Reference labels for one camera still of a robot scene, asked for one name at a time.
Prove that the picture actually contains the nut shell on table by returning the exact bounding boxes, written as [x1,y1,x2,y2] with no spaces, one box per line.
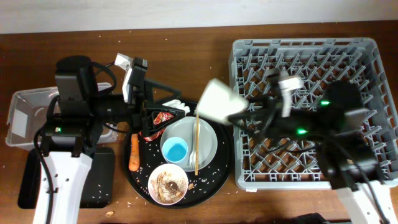
[105,211,114,217]

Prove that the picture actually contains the black rectangular tray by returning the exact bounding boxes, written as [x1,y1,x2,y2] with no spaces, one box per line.
[17,147,115,209]

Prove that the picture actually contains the light blue cup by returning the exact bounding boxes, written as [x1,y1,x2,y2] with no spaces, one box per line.
[162,137,188,164]

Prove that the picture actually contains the orange carrot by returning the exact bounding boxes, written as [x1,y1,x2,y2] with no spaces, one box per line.
[128,134,140,172]

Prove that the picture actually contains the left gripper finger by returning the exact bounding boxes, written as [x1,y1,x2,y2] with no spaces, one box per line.
[146,107,184,134]
[149,80,182,101]

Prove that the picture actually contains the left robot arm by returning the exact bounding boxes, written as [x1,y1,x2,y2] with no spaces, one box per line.
[34,54,186,223]

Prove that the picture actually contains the clear plastic bin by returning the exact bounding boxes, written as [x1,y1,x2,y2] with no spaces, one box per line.
[4,82,118,151]

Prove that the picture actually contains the white paper cup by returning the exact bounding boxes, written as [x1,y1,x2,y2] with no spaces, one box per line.
[195,78,249,125]

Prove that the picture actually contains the grey plastic dishwasher rack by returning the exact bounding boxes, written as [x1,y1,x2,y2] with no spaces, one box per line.
[229,38,397,191]

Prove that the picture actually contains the wooden chopstick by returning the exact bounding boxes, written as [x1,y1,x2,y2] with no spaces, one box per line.
[195,112,200,176]

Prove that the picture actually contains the white bowl with leftovers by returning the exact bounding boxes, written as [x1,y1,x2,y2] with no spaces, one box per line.
[147,164,189,206]

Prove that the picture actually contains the red snack wrapper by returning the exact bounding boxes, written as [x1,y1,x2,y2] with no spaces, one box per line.
[144,112,174,142]

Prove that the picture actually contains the grey round plate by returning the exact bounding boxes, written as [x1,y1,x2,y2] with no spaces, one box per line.
[160,116,218,172]

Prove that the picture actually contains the white plastic fork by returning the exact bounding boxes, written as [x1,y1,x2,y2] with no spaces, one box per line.
[188,123,200,169]

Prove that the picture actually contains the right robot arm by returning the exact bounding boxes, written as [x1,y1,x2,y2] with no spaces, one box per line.
[228,81,397,223]

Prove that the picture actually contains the round black serving tray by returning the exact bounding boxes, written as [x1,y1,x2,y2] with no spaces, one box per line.
[122,119,234,209]

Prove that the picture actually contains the crumpled white napkin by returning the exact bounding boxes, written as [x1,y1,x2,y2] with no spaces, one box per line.
[162,99,190,114]

